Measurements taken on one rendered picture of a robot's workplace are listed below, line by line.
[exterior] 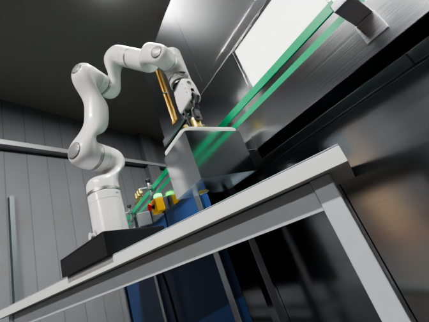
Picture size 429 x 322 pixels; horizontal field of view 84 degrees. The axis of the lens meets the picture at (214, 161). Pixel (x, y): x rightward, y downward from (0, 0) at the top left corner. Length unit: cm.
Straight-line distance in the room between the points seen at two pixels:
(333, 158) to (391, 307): 26
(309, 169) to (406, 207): 46
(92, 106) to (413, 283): 130
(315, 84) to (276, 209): 38
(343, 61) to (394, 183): 39
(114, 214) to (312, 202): 68
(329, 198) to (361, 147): 42
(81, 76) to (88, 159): 38
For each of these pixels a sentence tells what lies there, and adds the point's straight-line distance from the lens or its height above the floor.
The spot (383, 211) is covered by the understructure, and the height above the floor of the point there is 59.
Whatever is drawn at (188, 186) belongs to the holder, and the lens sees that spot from 71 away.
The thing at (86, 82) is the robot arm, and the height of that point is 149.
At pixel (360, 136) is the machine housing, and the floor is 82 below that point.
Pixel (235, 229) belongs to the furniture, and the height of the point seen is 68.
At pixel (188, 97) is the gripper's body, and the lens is 87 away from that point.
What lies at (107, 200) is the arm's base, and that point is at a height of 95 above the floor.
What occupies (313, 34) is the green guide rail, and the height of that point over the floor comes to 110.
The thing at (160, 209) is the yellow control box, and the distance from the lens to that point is 123.
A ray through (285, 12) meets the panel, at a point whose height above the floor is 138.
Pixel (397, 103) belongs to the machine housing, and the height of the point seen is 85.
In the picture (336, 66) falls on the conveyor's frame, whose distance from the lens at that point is 73.
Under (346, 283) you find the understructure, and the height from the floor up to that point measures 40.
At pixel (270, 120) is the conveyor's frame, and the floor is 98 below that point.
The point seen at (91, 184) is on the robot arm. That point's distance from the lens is 101.
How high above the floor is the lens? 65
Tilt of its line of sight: 20 degrees up
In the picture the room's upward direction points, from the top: 21 degrees counter-clockwise
